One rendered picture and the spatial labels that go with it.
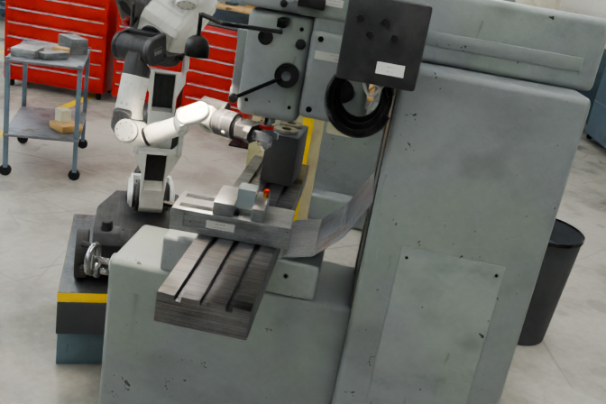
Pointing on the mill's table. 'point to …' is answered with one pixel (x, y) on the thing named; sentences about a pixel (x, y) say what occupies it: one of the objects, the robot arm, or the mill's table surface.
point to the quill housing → (281, 42)
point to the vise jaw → (225, 201)
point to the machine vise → (261, 232)
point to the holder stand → (285, 153)
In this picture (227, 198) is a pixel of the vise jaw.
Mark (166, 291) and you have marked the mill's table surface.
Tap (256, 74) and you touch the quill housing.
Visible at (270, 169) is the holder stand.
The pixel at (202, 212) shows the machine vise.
